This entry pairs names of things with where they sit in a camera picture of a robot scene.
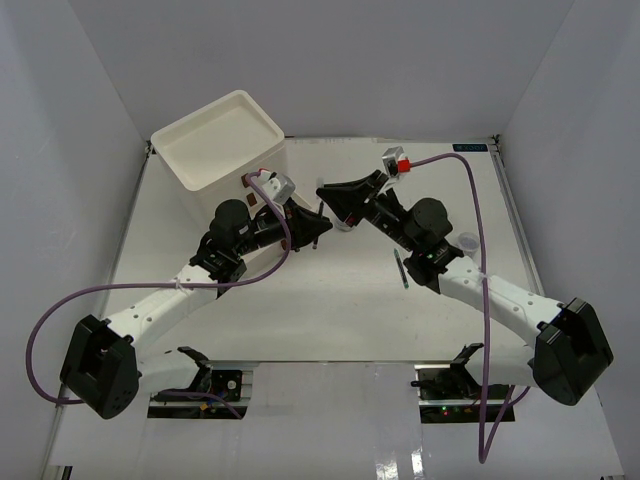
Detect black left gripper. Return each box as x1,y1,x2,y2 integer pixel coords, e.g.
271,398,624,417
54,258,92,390
235,198,333,258

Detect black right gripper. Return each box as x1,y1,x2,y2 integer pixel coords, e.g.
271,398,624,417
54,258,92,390
317,171,418,253

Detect black gel pen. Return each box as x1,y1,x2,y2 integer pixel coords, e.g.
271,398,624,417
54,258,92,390
312,201,324,250

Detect clear jar of paper clips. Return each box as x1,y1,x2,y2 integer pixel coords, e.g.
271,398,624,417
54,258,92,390
334,218,355,232

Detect green gel pen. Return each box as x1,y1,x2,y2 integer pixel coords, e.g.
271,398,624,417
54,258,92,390
393,248,409,289

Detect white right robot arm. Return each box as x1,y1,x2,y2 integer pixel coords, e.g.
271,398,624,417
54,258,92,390
316,170,614,406

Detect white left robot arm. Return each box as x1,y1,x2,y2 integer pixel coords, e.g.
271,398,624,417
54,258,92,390
60,199,332,419

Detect white drawer cabinet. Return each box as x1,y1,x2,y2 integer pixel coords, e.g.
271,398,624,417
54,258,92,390
151,90,287,229

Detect blue table label sticker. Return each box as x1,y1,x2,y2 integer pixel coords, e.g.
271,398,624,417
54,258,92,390
452,143,488,153

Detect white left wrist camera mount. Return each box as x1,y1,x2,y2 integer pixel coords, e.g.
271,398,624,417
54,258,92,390
258,169,296,205

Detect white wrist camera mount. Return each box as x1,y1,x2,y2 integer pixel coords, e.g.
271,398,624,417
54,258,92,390
382,146,411,192
258,169,296,205

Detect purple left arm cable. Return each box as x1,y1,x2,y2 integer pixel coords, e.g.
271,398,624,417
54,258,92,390
24,172,294,416

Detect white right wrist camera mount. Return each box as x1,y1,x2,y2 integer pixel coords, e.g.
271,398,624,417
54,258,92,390
382,146,411,192

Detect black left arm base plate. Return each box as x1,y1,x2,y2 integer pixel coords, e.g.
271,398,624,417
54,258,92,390
149,367,246,406

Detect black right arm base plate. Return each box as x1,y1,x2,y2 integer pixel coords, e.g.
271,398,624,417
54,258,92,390
410,343,484,406

